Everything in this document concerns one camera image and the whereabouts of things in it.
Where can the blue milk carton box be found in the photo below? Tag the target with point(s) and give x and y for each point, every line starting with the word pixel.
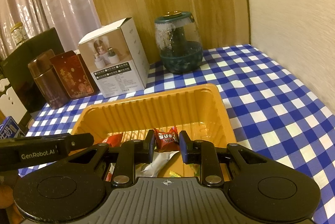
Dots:
pixel 10 129

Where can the white chair back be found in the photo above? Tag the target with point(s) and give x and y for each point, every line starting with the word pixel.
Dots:
pixel 10 103

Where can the small glass jar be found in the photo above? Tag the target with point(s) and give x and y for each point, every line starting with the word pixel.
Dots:
pixel 19 34

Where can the red white snack packet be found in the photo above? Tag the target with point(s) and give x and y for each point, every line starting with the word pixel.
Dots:
pixel 113 141

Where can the white humidifier product box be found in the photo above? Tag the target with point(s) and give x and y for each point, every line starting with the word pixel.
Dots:
pixel 115 57

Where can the orange plastic tray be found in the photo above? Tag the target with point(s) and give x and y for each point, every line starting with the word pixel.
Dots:
pixel 198 110

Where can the person's left hand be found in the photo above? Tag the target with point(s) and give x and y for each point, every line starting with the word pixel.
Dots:
pixel 6 196

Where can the red festive gift box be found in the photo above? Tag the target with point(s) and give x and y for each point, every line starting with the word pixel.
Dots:
pixel 74 75

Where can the green glass humidifier jar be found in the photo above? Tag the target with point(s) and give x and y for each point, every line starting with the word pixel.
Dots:
pixel 178 41

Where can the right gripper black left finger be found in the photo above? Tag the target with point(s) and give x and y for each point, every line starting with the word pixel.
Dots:
pixel 131 153

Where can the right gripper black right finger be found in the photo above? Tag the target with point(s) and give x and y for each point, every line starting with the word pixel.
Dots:
pixel 204 154

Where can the blue white checkered tablecloth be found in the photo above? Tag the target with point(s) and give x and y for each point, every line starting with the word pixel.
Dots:
pixel 270 110

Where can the brown cylindrical tin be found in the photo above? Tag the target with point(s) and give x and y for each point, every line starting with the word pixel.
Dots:
pixel 47 80

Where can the silver foil snack packet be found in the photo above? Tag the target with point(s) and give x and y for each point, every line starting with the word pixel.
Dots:
pixel 152 169

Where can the green yellow candy packet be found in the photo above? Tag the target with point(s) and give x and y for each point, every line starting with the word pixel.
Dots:
pixel 173 174

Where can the small red candy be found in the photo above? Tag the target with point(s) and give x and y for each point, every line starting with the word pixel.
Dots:
pixel 167 141

